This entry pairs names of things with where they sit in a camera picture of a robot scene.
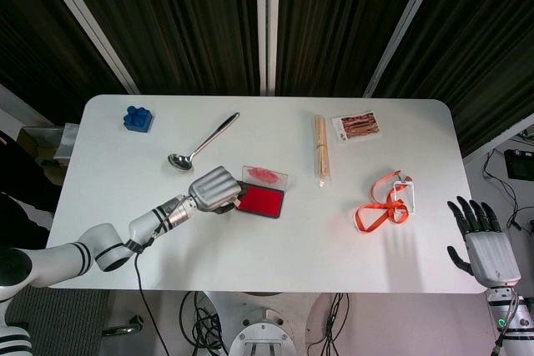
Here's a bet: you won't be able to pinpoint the person in dark clothes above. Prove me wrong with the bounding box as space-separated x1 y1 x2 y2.
0 129 62 251

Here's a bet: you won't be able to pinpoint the black cables by wall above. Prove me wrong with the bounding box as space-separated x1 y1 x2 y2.
481 133 534 234

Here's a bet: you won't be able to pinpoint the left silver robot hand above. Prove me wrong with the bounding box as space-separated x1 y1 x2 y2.
188 166 247 216

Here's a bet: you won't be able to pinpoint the black floor cable bundle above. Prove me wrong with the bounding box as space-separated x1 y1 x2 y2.
306 292 351 356
179 291 229 356

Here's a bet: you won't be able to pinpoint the clear badge holder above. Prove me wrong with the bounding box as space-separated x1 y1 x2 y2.
392 178 418 223

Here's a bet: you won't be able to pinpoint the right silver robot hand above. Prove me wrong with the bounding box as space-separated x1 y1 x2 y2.
446 195 522 288

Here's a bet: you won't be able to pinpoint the orange lanyard strap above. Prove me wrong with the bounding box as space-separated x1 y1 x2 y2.
355 170 412 233

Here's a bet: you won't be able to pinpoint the cardboard box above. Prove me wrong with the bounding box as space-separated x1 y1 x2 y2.
16 126 68 182

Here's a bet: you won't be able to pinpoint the white frame pole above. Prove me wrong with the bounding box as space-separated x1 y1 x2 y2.
254 0 282 97
32 0 141 95
361 0 448 99

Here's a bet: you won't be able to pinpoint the blue toy building block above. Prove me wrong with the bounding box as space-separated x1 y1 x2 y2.
122 104 155 134

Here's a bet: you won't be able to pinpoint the silver robot base column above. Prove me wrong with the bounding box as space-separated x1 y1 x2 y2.
228 306 301 356

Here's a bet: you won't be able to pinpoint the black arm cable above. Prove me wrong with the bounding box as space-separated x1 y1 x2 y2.
132 222 168 356

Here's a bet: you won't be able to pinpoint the grey ribbed floor mat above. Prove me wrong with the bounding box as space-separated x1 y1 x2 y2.
8 288 112 356

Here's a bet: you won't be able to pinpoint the red ink pad clear lid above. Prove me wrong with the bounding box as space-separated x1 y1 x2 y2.
235 165 290 220

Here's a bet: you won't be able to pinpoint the wooden sticks bundle in bag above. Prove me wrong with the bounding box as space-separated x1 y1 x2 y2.
313 114 333 188

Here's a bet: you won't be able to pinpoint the chrome caster leg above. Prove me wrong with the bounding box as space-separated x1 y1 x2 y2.
101 314 146 336

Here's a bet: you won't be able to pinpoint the brown printed snack packet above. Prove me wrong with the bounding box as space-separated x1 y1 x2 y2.
331 111 383 144

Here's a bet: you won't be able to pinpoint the steel soup ladle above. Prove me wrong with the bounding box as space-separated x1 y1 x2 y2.
167 112 241 173

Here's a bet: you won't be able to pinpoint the black electronic box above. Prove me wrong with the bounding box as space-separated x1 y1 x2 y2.
503 148 534 180

